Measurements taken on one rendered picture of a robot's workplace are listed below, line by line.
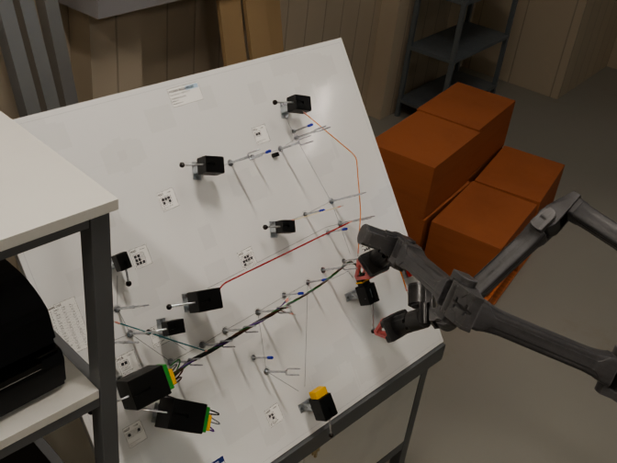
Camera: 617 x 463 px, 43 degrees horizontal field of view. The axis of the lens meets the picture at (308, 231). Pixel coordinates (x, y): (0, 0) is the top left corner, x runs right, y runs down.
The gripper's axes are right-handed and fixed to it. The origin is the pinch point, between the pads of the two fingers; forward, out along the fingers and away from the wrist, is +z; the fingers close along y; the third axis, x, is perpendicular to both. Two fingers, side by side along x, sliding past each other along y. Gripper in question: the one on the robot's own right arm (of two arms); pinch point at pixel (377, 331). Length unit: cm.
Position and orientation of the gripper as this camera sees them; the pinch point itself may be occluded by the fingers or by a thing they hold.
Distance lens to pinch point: 228.5
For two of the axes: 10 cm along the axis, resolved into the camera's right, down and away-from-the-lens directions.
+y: -7.2, 2.7, -6.4
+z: -5.7, 2.9, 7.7
